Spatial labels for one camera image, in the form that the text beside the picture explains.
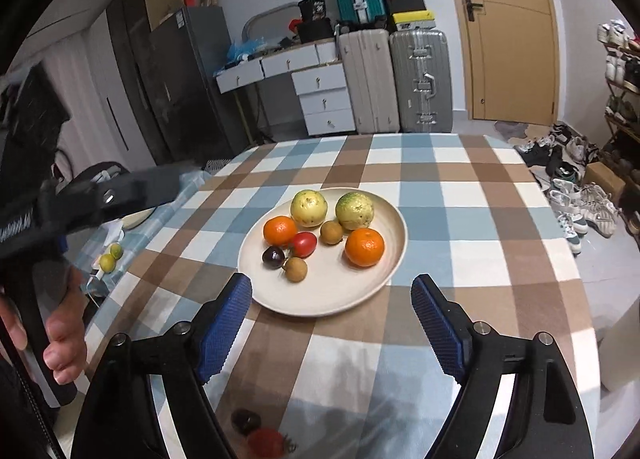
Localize dark plum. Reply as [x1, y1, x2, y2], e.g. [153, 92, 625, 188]
[262, 245, 286, 269]
[231, 408, 262, 437]

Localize red tomato with stem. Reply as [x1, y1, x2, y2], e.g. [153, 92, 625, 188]
[246, 427, 297, 459]

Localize brown longan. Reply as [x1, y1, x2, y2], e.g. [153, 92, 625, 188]
[283, 257, 308, 283]
[320, 220, 344, 245]

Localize orange tangerine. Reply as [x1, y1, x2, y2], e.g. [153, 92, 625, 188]
[344, 227, 385, 268]
[262, 215, 298, 247]

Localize red cherry tomato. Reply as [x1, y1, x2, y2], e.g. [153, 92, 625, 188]
[290, 231, 317, 259]

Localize person's left hand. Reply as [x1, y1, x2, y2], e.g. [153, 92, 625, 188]
[0, 265, 87, 387]

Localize yellow lime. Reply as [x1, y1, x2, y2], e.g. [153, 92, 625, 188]
[99, 253, 117, 274]
[110, 243, 124, 261]

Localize small cream plate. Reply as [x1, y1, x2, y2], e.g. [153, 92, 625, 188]
[122, 208, 155, 231]

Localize black refrigerator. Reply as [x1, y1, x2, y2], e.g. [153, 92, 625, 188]
[106, 0, 250, 165]

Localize dark plum on plate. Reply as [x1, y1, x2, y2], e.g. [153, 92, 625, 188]
[262, 245, 286, 269]

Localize orange tangerine on plate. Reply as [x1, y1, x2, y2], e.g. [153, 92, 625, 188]
[262, 215, 298, 247]

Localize cardboard box on floor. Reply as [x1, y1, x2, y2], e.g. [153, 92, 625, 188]
[582, 162, 626, 203]

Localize large cream plate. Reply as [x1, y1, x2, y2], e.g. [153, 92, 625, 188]
[238, 192, 408, 317]

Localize white sneakers on floor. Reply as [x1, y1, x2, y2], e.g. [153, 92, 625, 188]
[515, 124, 617, 257]

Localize yellow-green guava left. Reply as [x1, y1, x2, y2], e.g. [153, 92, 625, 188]
[290, 189, 328, 228]

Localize yellow-green guava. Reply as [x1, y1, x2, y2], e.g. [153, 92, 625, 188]
[290, 189, 328, 228]
[335, 191, 374, 231]

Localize yellow-green guava right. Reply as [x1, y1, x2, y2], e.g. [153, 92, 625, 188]
[335, 191, 374, 231]

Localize white drawer desk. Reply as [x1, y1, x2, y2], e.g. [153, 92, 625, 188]
[214, 38, 356, 136]

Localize beige suitcase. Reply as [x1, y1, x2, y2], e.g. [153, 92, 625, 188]
[337, 29, 400, 134]

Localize shoe rack with shoes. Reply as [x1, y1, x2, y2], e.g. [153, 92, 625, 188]
[596, 18, 640, 220]

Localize silver suitcase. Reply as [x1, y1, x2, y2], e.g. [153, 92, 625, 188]
[390, 29, 452, 133]

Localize wooden door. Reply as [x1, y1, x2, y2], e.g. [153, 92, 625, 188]
[456, 0, 559, 125]

